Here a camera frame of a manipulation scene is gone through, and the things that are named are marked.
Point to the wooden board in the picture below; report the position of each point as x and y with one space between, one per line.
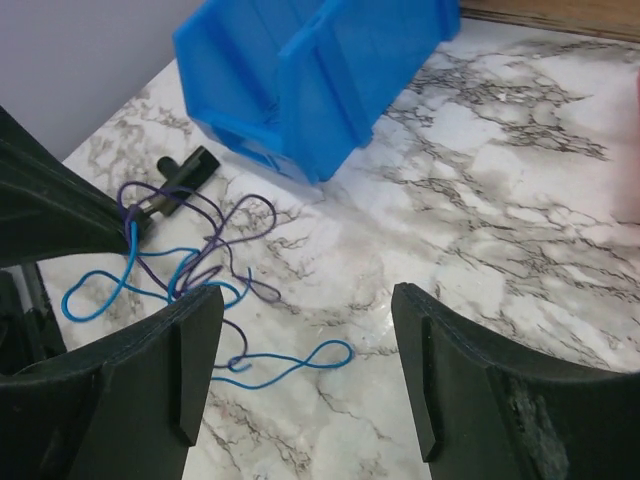
609 19

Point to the black T-shaped tool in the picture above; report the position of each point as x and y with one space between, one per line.
182 181

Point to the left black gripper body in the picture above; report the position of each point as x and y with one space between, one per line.
29 330

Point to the red plastic bin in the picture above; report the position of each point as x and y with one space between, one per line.
628 178

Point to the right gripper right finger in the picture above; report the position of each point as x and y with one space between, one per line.
487 407

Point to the left blue plastic bin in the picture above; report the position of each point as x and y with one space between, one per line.
296 86

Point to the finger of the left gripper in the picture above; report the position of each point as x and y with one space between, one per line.
47 210

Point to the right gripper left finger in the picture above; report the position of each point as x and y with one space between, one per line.
126 406

